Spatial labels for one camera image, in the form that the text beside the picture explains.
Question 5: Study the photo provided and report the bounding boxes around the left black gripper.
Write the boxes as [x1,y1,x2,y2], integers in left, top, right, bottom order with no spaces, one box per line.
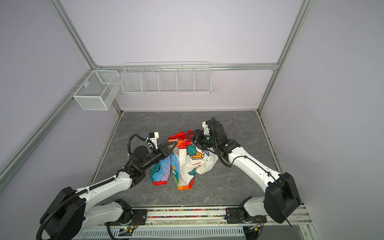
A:
[141,141,177,172]

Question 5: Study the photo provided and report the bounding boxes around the colourful red white kids jacket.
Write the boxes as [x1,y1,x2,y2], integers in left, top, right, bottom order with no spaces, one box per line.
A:
[150,131,219,191]

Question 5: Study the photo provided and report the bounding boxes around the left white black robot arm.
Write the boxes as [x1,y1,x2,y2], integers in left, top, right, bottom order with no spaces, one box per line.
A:
[36,142,177,240]

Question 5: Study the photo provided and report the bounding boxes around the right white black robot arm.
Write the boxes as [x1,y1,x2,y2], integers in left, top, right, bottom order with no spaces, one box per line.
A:
[187,118,302,224]

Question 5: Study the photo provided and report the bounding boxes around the white mesh box basket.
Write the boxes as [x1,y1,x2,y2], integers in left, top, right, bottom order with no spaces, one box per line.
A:
[74,70,121,111]

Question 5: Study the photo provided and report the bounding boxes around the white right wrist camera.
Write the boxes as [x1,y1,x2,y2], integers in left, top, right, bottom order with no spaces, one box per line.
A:
[202,121,210,136]

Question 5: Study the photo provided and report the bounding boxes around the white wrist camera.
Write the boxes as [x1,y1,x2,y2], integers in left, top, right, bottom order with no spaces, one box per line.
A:
[202,121,210,136]
[146,132,159,149]

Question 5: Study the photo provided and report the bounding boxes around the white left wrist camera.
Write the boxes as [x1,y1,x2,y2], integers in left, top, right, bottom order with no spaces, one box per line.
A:
[146,132,159,149]

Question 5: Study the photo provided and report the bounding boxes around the black corrugated left cable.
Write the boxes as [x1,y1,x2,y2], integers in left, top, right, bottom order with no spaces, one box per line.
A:
[127,133,151,157]

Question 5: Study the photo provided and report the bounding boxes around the long white wire basket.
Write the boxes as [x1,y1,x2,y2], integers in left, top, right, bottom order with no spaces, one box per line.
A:
[121,62,212,94]

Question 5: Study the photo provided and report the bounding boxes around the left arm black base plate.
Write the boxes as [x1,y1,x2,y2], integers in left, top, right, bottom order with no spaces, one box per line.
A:
[109,209,148,227]

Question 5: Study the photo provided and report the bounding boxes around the white vented cable duct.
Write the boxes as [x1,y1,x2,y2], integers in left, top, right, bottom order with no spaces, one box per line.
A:
[73,226,245,240]

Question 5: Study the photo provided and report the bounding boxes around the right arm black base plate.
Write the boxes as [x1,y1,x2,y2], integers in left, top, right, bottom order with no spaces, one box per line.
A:
[224,207,267,224]

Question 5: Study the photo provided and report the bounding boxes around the aluminium front rail frame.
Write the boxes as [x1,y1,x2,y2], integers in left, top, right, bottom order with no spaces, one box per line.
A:
[72,206,318,240]

